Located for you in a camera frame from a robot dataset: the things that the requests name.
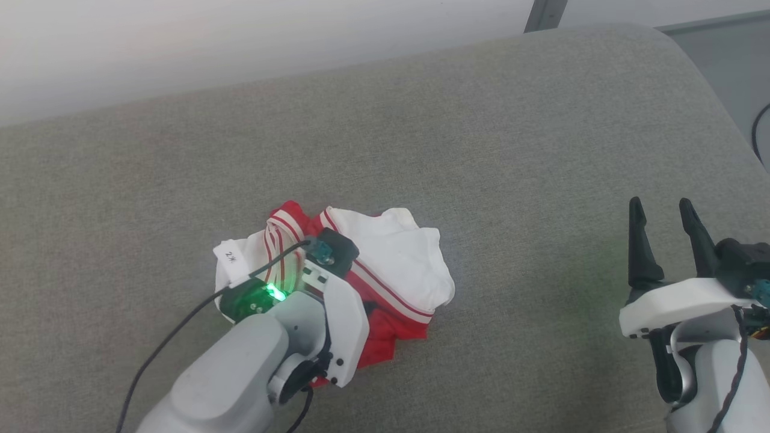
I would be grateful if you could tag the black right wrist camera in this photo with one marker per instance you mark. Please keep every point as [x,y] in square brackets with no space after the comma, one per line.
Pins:
[746,264]

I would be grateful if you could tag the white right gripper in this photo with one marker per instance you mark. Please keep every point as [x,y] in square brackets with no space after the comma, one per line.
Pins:
[680,304]

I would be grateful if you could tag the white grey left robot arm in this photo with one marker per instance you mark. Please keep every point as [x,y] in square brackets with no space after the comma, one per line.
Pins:
[240,373]

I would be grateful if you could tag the red and white garment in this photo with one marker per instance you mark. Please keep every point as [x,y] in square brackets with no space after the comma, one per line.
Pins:
[397,258]

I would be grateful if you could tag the white paper size tag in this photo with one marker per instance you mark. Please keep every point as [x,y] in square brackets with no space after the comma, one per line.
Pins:
[231,255]

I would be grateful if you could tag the grey fabric sofa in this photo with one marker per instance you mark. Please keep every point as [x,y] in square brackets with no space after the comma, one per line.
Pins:
[481,150]

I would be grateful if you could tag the grey metal post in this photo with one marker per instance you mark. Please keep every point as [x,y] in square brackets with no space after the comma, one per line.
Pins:
[546,15]

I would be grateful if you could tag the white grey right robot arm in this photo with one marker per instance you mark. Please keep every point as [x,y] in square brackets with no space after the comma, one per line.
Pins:
[710,373]

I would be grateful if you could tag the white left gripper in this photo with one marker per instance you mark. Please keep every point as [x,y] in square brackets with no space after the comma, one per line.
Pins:
[348,325]

